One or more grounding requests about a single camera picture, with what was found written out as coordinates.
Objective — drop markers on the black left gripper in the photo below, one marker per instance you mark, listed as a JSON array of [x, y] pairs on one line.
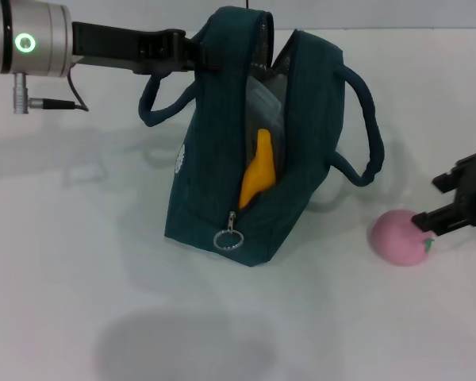
[[111, 43]]

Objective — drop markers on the pink toy peach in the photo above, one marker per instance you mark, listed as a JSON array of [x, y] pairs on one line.
[[396, 242]]

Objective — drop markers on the yellow toy banana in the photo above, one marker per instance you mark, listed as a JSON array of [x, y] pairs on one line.
[[259, 174]]

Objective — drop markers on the dark teal zip bag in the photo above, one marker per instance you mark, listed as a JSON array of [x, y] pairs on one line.
[[206, 158]]

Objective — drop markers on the clear box with blue lid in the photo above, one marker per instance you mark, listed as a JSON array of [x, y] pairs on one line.
[[263, 103]]

